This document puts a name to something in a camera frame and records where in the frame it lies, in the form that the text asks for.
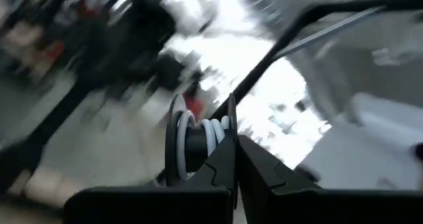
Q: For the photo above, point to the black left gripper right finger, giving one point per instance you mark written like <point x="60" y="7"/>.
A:
<point x="297" y="207"/>

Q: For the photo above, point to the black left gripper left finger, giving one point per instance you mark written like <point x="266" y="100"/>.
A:
<point x="165" y="207"/>

